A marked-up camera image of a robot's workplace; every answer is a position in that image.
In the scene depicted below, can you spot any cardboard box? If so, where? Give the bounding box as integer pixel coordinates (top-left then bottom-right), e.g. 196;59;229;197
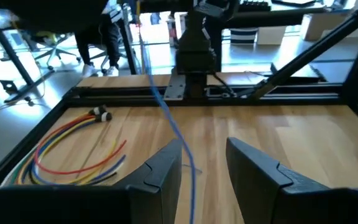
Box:
299;12;354;42
255;26;288;46

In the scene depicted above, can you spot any black office chair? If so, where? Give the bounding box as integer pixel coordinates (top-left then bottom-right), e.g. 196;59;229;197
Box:
31;29;80;72

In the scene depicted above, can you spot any green wire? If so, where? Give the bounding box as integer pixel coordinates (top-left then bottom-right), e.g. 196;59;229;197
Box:
9;149;40;187

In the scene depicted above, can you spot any yellow hanging cord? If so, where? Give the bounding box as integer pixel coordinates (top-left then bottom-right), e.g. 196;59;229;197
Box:
134;0;142;22

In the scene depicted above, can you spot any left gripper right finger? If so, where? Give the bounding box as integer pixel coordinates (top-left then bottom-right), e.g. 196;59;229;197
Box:
225;137;331;200

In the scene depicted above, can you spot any bundle of coloured cables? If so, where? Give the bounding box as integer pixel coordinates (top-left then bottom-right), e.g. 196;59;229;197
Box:
16;117;119;186
33;114;127;175

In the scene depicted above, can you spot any black white-banded wire connector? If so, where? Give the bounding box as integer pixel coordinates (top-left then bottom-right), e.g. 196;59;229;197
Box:
94;112;113;123
88;105;108;116

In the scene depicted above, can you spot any black desk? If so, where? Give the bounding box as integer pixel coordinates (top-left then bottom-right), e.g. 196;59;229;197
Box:
0;28;57;104
222;0;358;30

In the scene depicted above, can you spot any white wire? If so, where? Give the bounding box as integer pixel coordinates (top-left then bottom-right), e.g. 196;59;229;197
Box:
0;155;27;188

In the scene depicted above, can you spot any person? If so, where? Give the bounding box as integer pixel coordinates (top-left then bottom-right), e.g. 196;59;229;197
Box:
73;0;122;77

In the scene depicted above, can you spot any blue ethernet cable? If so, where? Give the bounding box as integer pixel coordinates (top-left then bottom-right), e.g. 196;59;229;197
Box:
137;18;198;224

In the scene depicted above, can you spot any black aluminium table frame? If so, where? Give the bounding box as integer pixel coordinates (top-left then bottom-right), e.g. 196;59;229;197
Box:
0;0;358;192

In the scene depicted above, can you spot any black white striped bin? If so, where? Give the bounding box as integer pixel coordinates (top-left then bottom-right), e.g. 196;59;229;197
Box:
229;27;258;45

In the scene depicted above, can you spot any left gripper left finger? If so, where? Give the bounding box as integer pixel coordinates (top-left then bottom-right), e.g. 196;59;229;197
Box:
113;138;184;200

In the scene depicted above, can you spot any black wire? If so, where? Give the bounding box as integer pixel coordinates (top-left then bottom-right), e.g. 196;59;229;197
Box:
28;161;118;187

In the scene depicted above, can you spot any black keyboard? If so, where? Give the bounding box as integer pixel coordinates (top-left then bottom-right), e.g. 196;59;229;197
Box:
237;0;273;13

